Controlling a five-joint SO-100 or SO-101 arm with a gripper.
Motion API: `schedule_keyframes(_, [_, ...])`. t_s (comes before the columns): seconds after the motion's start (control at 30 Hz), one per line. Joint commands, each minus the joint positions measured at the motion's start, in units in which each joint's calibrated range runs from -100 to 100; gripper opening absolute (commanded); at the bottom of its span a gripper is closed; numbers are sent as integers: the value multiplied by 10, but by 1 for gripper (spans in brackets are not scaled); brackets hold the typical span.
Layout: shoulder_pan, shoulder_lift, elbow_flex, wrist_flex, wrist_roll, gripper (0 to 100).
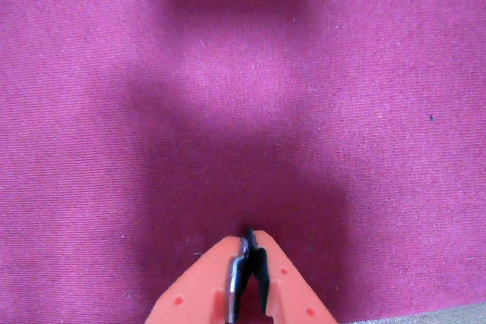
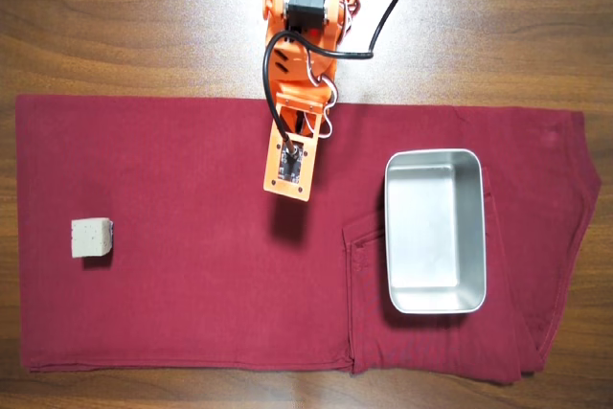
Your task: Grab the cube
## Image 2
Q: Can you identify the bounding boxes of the maroon cloth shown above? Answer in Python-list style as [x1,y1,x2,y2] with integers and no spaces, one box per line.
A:
[13,94,603,385]

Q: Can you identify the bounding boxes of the orange-mounted wrist camera board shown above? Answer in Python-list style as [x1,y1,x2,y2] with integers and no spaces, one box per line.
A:
[261,114,318,203]

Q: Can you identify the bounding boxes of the red and white servo wires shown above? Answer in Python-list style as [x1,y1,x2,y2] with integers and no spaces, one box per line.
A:
[306,0,363,140]

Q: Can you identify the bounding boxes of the stainless steel tray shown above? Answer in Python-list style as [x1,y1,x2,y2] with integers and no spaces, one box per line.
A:
[382,148,488,316]

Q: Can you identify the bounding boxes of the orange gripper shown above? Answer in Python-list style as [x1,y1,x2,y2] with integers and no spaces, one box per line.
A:
[273,79,338,142]

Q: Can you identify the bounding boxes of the white speckled foam cube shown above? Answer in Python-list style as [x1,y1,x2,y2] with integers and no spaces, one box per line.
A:
[70,216,116,261]

